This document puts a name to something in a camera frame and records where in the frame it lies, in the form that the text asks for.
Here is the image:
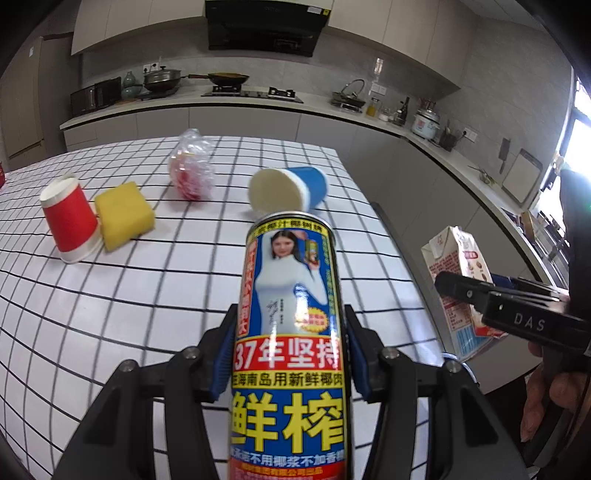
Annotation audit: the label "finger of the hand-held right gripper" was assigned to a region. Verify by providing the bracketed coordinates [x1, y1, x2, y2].
[492, 276, 571, 303]
[435, 271, 497, 315]

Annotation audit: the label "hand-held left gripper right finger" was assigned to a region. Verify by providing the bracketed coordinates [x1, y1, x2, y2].
[344, 305, 532, 480]

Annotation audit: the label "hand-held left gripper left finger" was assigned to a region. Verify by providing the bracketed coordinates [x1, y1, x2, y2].
[53, 305, 237, 480]

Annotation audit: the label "white pink milk carton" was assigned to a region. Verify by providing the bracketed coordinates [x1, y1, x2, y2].
[420, 225, 509, 360]

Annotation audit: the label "coconut drink can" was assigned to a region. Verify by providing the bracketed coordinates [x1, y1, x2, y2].
[228, 211, 349, 480]

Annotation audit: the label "yellow sponge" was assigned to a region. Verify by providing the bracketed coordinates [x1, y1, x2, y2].
[95, 181, 157, 253]

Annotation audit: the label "blue paper cup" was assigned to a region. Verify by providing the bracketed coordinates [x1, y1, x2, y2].
[248, 166, 329, 217]

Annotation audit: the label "clear plastic bag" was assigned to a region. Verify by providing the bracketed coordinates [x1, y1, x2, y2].
[167, 128, 218, 201]

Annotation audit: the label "red paper cup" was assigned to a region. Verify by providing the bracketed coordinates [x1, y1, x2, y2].
[39, 178, 101, 265]

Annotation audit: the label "person's right hand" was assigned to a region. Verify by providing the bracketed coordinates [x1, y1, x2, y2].
[521, 342, 583, 441]

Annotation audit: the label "white cutting board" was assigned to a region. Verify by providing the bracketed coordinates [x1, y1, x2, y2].
[502, 148, 543, 206]

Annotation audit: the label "green vegetable scraps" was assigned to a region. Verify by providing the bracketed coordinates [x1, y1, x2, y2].
[468, 166, 502, 185]

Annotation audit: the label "white checked tablecloth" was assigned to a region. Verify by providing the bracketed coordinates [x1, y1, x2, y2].
[0, 136, 444, 480]

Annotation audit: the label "black utensil holder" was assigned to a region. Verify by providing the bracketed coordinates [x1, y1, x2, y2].
[438, 120, 460, 152]

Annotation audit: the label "window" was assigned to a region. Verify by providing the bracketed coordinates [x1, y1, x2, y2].
[551, 69, 591, 195]

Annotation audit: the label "white rice cooker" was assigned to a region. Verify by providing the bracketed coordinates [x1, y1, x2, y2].
[412, 105, 440, 141]

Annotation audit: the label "grey kitchen counter cabinets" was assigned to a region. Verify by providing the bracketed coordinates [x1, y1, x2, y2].
[60, 90, 573, 398]

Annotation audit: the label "black gas stove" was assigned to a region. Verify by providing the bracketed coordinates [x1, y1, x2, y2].
[201, 86, 305, 103]

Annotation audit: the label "black frying pan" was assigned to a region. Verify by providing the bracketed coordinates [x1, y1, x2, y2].
[187, 72, 250, 87]

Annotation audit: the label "grey pot with lid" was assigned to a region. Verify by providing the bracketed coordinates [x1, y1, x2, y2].
[143, 65, 188, 93]

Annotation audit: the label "black microwave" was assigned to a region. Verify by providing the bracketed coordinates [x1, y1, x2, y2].
[70, 78, 122, 117]

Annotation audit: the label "black range hood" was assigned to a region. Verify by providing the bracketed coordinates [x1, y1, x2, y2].
[205, 0, 331, 57]

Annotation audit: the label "beige fridge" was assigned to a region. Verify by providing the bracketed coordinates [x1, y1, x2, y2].
[0, 37, 75, 160]

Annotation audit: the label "beige upper cabinets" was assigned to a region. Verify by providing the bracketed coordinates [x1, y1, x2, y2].
[69, 0, 462, 88]

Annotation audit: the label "wok with hoop handle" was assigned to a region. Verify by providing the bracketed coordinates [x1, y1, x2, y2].
[331, 78, 368, 108]

